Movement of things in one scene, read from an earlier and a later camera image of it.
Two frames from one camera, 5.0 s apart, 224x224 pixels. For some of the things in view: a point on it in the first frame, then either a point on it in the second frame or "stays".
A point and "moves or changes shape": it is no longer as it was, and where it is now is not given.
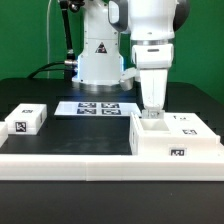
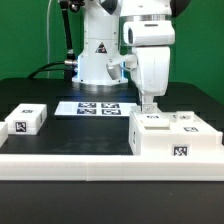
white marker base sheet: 97,108 stays
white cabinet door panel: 153,114 moves or changes shape
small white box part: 26,119 stays
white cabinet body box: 174,134 stays
